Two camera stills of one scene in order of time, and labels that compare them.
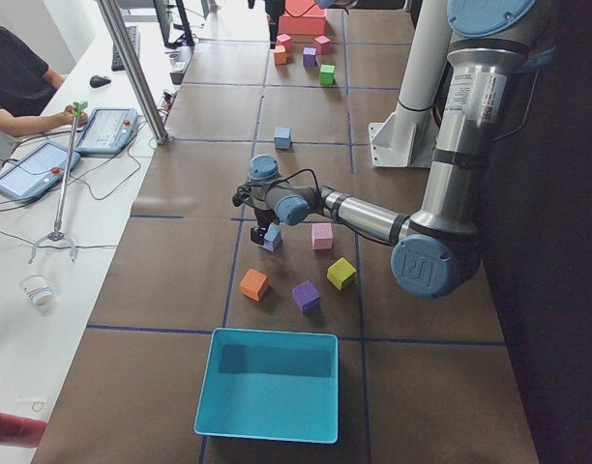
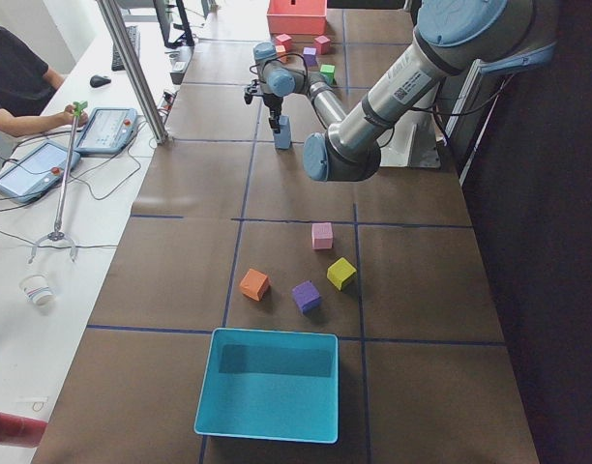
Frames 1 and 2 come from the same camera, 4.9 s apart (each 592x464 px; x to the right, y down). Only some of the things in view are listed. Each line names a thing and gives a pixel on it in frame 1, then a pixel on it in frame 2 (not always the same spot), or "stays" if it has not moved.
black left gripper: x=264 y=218 → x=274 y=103
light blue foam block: x=272 y=238 → x=284 y=134
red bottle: x=14 y=430 stays
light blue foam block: x=282 y=137 stays
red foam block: x=283 y=40 stays
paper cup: x=36 y=288 stays
